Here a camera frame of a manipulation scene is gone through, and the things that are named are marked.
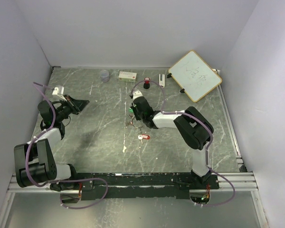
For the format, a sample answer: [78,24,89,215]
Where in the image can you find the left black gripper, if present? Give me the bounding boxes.
[55,95,89,122]

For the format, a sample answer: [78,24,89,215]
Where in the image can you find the wire keyring with keys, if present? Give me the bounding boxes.
[125,114,145,129]

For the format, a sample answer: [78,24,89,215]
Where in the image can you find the red tagged key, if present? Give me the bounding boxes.
[138,134,150,144]

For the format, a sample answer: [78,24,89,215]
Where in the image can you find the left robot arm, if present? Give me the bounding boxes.
[14,95,89,190]

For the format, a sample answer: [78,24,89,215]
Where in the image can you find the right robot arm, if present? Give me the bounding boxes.
[130,91,214,189]

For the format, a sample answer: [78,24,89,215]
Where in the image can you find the red black stamp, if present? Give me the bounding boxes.
[143,77,150,89]

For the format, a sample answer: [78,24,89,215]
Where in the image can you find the white stapler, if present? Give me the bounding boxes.
[159,74,165,88]

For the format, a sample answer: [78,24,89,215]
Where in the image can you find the white green staples box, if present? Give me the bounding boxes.
[118,71,137,82]

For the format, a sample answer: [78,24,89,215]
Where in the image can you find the clear plastic cup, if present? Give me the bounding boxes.
[100,70,110,83]

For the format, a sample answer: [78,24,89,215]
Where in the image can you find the yellow framed whiteboard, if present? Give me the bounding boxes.
[168,50,222,103]

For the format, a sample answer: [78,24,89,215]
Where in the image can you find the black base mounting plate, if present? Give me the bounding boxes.
[50,172,219,200]

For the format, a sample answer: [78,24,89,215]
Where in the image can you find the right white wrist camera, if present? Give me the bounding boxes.
[133,90,143,99]

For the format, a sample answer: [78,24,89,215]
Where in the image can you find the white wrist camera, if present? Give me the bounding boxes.
[52,85,65,99]
[133,90,143,99]

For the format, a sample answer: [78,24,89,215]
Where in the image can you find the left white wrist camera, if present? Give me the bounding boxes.
[52,85,65,99]

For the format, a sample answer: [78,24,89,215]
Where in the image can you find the aluminium rail frame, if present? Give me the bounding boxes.
[7,68,259,193]

